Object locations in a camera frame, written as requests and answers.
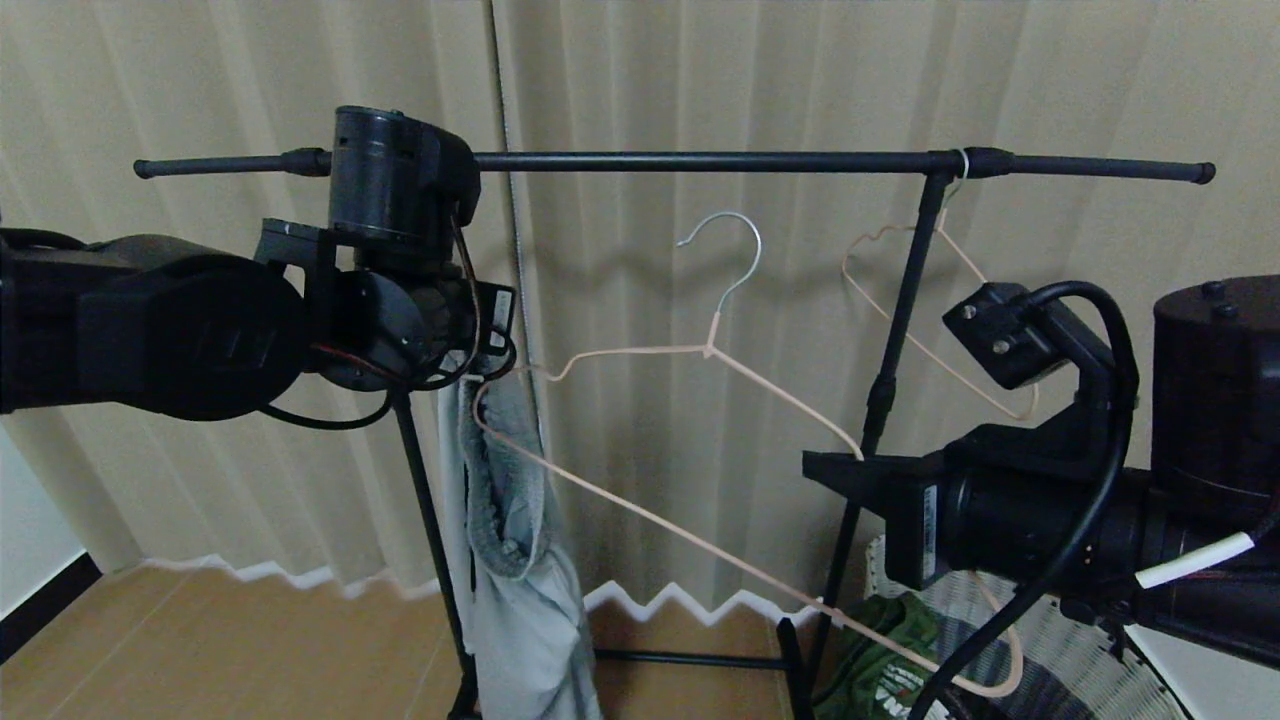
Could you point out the pink clothes hanger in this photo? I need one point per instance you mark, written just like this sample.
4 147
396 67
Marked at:
650 349
950 370

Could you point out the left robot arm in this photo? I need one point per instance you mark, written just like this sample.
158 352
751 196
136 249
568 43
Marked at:
150 320

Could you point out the beige curtain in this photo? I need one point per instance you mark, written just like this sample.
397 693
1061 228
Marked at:
650 80

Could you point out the green printed garment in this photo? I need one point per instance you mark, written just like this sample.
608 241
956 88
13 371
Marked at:
880 640

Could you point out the black clothes rack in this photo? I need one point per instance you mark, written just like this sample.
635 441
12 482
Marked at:
700 161

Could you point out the white laundry basket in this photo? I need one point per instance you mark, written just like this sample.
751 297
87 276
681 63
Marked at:
1070 660

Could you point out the metal curtain wand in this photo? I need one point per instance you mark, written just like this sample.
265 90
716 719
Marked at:
512 200

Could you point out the pale grey shorts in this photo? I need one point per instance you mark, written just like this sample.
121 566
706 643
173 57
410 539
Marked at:
520 620

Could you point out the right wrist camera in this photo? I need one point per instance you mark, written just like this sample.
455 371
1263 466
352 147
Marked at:
1010 330

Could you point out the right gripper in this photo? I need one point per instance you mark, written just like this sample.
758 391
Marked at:
1020 530

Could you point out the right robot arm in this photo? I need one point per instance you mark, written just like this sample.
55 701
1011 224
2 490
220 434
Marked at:
1215 400

